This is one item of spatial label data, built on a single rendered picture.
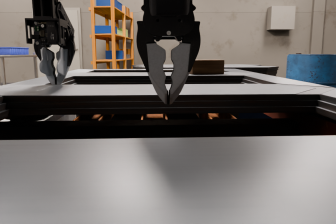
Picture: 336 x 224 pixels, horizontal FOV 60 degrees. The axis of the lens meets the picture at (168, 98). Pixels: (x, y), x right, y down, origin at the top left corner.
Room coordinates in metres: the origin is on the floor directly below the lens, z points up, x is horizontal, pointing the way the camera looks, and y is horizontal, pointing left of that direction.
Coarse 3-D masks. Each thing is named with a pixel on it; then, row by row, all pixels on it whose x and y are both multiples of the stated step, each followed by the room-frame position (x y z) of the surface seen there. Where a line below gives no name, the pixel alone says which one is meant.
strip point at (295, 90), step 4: (264, 84) 0.68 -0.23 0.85; (268, 84) 0.68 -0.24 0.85; (272, 84) 0.68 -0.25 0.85; (276, 88) 0.60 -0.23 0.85; (280, 88) 0.60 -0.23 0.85; (284, 88) 0.60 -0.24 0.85; (288, 88) 0.60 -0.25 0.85; (292, 88) 0.60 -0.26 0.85; (296, 88) 0.60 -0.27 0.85; (300, 88) 0.60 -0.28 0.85; (304, 88) 0.60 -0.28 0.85; (308, 88) 0.60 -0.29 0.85; (312, 88) 0.60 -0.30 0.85; (292, 92) 0.54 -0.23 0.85; (296, 92) 0.54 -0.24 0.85; (300, 92) 0.54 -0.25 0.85
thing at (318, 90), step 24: (24, 96) 0.50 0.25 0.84; (48, 96) 0.50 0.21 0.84; (72, 96) 0.50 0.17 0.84; (96, 96) 0.51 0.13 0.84; (120, 96) 0.51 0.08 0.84; (144, 96) 0.51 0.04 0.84; (192, 96) 0.51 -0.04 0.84; (216, 96) 0.52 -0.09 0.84; (240, 96) 0.52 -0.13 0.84; (264, 96) 0.52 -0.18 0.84; (288, 96) 0.52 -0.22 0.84; (312, 96) 0.53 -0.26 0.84
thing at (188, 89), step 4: (168, 84) 0.68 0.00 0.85; (184, 84) 0.68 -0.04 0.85; (188, 84) 0.68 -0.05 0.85; (192, 84) 0.68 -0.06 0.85; (168, 88) 0.60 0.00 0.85; (184, 88) 0.60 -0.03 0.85; (188, 88) 0.60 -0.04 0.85; (192, 88) 0.60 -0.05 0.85; (196, 88) 0.60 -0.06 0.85; (180, 92) 0.54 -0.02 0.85; (184, 92) 0.54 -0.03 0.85; (188, 92) 0.54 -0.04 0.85; (192, 92) 0.54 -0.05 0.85; (196, 92) 0.54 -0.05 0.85; (200, 92) 0.54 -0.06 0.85
